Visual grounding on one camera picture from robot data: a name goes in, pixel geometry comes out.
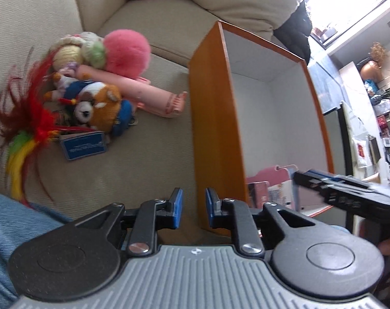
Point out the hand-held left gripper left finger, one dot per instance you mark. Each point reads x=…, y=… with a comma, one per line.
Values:
x=177, y=207

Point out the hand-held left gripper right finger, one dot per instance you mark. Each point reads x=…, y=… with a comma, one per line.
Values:
x=211, y=209

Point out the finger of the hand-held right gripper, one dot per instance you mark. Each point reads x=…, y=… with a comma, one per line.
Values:
x=330, y=177
x=314, y=185

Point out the orange cardboard box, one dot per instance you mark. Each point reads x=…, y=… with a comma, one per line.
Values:
x=214, y=119

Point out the blue rectangular box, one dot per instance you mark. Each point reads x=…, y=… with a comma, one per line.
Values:
x=84, y=146

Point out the pink plastic doll leg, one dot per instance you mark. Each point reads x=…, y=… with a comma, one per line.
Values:
x=150, y=98

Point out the brown plush dog toy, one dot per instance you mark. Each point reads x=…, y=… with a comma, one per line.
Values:
x=98, y=103

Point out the red feather toy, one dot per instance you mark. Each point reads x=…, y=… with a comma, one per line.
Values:
x=42, y=128

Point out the pink fluffy pompom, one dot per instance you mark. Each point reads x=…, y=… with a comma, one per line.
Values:
x=127, y=51

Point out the small doll with knit hat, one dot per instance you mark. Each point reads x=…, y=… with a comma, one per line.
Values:
x=68, y=56

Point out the black-edged marble coffee table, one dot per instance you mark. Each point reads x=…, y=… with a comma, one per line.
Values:
x=362, y=128

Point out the beige fabric sofa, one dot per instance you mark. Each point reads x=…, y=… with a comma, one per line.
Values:
x=134, y=167

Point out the white low cabinet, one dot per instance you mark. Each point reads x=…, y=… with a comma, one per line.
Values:
x=352, y=83

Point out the blue packet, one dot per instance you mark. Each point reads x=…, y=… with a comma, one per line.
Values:
x=370, y=85

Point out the copper vase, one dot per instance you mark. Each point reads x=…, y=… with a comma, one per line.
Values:
x=370, y=72

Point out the dried flower bunch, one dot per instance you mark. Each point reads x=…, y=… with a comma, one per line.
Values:
x=379, y=53

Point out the black jacket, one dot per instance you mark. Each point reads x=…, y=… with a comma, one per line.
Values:
x=294, y=29

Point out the person's blue jeans leg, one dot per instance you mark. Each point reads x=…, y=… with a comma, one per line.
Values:
x=8, y=231

